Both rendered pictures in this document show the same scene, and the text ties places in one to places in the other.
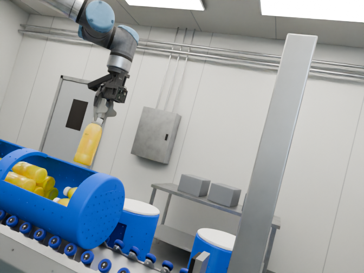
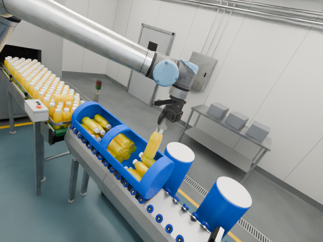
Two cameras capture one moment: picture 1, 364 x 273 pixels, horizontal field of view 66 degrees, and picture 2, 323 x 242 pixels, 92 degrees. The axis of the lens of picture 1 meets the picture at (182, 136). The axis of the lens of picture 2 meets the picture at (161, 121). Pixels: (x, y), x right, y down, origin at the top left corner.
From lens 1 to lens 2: 59 cm
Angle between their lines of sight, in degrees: 29
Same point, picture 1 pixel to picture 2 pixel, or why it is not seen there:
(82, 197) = (147, 181)
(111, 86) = (171, 112)
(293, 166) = (294, 107)
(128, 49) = (187, 83)
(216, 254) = (226, 204)
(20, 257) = (117, 191)
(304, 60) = not seen: outside the picture
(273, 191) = not seen: outside the picture
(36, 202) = (123, 171)
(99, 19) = (164, 79)
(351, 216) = not seen: outside the picture
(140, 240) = (181, 173)
